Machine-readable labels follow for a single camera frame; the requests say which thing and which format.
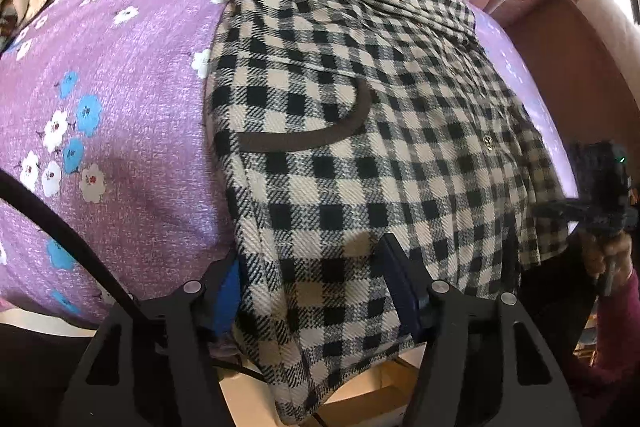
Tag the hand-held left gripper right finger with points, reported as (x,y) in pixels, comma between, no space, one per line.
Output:
(400,287)

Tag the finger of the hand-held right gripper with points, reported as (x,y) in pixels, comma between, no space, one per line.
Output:
(552,210)

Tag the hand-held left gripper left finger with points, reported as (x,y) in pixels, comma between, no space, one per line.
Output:
(227,292)

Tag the black and cream checked coat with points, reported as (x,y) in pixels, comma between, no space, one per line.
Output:
(350,157)

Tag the purple floral bedsheet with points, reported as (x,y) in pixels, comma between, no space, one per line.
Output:
(140,82)

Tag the person's right forearm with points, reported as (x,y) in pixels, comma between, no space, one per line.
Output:
(615,347)

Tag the person's right hand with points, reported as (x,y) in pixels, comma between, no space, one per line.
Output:
(607,257)

